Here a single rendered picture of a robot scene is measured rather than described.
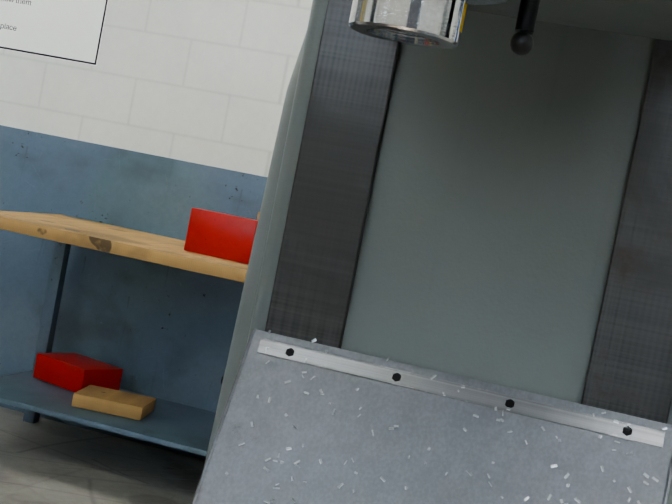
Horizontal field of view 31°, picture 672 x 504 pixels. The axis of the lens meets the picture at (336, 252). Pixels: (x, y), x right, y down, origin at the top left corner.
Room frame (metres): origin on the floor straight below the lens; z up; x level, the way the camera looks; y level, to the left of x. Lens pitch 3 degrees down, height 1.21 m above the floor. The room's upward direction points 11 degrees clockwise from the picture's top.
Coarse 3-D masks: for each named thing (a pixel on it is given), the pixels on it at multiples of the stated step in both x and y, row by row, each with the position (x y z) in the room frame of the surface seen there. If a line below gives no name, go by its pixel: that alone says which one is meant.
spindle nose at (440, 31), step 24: (360, 0) 0.50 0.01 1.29; (384, 0) 0.49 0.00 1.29; (408, 0) 0.49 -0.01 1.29; (432, 0) 0.49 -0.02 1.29; (456, 0) 0.50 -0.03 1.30; (360, 24) 0.50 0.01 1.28; (384, 24) 0.49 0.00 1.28; (408, 24) 0.49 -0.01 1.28; (432, 24) 0.49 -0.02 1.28; (456, 24) 0.50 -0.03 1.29
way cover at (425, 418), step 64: (256, 384) 0.89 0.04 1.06; (320, 384) 0.88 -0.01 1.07; (384, 384) 0.87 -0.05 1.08; (448, 384) 0.87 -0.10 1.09; (256, 448) 0.86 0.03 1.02; (320, 448) 0.86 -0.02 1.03; (384, 448) 0.85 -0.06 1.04; (448, 448) 0.84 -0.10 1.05; (512, 448) 0.84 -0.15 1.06; (576, 448) 0.83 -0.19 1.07; (640, 448) 0.83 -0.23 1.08
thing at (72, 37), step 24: (0, 0) 5.29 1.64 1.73; (24, 0) 5.26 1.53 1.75; (48, 0) 5.23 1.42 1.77; (72, 0) 5.20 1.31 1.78; (96, 0) 5.17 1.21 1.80; (0, 24) 5.28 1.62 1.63; (24, 24) 5.25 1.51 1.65; (48, 24) 5.22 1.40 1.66; (72, 24) 5.20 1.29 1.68; (96, 24) 5.17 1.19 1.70; (0, 48) 5.28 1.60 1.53; (24, 48) 5.25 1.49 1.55; (48, 48) 5.22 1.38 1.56; (72, 48) 5.19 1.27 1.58; (96, 48) 5.16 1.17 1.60
